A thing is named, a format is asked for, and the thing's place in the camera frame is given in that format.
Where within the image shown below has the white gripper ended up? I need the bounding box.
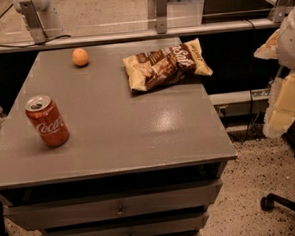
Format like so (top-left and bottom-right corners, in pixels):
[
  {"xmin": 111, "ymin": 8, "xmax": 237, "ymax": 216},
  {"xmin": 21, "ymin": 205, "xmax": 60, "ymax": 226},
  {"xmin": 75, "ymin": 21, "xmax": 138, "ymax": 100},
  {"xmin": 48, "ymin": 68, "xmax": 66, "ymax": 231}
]
[{"xmin": 254, "ymin": 6, "xmax": 295, "ymax": 139}]

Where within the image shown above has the red coke can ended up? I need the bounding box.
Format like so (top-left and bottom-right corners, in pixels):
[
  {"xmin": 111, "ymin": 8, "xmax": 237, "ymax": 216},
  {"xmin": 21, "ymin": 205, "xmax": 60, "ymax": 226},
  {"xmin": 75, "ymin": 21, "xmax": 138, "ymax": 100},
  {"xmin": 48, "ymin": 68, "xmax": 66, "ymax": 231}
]
[{"xmin": 25, "ymin": 94, "xmax": 69, "ymax": 148}]

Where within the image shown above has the lower grey metal beam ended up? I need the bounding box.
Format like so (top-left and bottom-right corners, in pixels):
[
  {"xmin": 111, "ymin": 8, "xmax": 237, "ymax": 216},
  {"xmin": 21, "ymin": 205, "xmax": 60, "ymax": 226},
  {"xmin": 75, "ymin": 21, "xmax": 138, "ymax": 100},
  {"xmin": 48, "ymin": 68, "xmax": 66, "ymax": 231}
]
[{"xmin": 209, "ymin": 89, "xmax": 270, "ymax": 118}]

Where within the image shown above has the black office chair base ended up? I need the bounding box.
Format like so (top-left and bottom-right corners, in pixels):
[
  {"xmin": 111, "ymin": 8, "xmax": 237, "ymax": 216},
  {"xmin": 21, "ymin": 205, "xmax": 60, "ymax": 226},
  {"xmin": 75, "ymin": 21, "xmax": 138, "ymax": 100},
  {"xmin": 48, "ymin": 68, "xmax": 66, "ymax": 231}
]
[{"xmin": 260, "ymin": 193, "xmax": 295, "ymax": 212}]

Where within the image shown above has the yellow brown chip bag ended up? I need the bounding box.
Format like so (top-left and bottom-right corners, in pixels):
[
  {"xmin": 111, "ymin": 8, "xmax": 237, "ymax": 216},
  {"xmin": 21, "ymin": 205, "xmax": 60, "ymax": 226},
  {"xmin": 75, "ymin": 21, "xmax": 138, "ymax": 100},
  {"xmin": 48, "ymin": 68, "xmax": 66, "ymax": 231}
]
[{"xmin": 123, "ymin": 39, "xmax": 213, "ymax": 92}]

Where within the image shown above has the grey drawer cabinet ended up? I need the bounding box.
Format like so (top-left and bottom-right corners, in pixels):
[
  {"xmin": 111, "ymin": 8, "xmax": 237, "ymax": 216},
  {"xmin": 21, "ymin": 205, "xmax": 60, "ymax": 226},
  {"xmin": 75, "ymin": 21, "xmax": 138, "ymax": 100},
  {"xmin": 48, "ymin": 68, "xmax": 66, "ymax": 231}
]
[{"xmin": 0, "ymin": 39, "xmax": 236, "ymax": 236}]

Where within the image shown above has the orange fruit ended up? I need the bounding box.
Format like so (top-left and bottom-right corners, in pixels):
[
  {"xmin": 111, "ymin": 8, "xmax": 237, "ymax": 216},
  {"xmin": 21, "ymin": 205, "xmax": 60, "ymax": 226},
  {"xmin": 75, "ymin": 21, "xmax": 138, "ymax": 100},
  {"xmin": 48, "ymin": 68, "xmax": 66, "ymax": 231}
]
[{"xmin": 72, "ymin": 48, "xmax": 89, "ymax": 66}]

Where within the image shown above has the top grey drawer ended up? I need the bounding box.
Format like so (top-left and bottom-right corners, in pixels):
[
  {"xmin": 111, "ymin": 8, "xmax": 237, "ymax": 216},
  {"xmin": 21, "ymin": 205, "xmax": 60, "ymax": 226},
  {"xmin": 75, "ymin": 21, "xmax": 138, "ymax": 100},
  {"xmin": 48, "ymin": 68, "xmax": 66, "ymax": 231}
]
[{"xmin": 5, "ymin": 179, "xmax": 223, "ymax": 230}]

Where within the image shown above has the grey drawer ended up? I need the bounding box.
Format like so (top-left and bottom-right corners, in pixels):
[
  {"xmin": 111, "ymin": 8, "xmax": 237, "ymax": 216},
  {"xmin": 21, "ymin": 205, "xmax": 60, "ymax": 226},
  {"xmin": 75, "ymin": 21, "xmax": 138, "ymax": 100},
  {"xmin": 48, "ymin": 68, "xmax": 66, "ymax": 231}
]
[
  {"xmin": 5, "ymin": 179, "xmax": 223, "ymax": 230},
  {"xmin": 42, "ymin": 212, "xmax": 209, "ymax": 236}
]

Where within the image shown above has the grey metal rail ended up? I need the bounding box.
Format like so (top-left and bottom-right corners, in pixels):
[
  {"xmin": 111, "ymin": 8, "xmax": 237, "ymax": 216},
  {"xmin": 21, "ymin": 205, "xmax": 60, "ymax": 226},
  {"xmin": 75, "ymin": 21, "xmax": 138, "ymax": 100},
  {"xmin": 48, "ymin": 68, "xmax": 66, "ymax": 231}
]
[{"xmin": 0, "ymin": 18, "xmax": 280, "ymax": 54}]

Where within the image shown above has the right metal bracket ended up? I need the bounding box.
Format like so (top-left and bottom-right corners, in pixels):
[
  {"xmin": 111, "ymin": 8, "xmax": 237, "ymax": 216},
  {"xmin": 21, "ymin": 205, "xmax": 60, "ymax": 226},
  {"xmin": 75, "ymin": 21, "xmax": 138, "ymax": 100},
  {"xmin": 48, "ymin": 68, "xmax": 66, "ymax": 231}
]
[{"xmin": 268, "ymin": 0, "xmax": 291, "ymax": 23}]

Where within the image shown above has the metal bracket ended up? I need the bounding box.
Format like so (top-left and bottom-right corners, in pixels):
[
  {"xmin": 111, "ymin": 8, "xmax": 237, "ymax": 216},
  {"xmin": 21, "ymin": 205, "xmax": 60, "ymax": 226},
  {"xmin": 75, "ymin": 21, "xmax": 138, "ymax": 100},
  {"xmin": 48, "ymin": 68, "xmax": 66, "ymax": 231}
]
[
  {"xmin": 19, "ymin": 0, "xmax": 46, "ymax": 44},
  {"xmin": 155, "ymin": 0, "xmax": 168, "ymax": 34},
  {"xmin": 268, "ymin": 0, "xmax": 291, "ymax": 23}
]

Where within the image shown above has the middle metal bracket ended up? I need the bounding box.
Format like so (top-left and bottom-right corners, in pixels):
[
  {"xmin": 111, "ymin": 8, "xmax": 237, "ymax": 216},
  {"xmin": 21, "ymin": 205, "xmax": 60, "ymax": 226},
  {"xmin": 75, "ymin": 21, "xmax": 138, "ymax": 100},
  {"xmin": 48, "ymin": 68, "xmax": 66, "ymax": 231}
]
[{"xmin": 155, "ymin": 0, "xmax": 168, "ymax": 34}]

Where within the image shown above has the left metal bracket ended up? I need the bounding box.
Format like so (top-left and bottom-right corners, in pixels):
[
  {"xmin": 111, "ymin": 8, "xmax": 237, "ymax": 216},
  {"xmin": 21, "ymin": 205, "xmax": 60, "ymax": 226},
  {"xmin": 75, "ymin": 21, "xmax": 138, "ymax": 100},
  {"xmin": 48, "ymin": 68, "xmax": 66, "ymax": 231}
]
[{"xmin": 19, "ymin": 0, "xmax": 46, "ymax": 44}]

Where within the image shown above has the black cable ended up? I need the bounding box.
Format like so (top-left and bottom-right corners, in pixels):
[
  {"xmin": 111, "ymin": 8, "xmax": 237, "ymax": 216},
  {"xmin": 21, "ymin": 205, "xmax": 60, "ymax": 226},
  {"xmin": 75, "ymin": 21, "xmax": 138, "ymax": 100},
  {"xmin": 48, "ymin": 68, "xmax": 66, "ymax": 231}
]
[{"xmin": 0, "ymin": 33, "xmax": 73, "ymax": 50}]

